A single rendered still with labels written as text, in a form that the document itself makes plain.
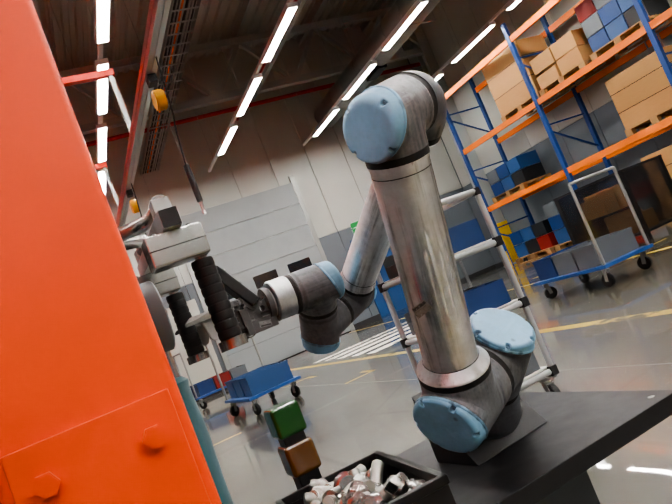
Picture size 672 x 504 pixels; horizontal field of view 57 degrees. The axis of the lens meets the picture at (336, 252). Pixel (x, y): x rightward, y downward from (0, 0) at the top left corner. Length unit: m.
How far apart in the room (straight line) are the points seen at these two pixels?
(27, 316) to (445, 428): 0.90
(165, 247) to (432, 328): 0.52
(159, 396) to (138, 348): 0.05
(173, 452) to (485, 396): 0.81
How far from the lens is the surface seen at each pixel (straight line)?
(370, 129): 1.05
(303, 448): 0.82
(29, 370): 0.59
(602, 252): 5.90
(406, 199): 1.09
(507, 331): 1.41
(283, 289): 1.33
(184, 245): 0.97
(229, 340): 0.96
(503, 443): 1.55
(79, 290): 0.60
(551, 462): 1.38
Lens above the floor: 0.75
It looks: 4 degrees up
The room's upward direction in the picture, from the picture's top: 22 degrees counter-clockwise
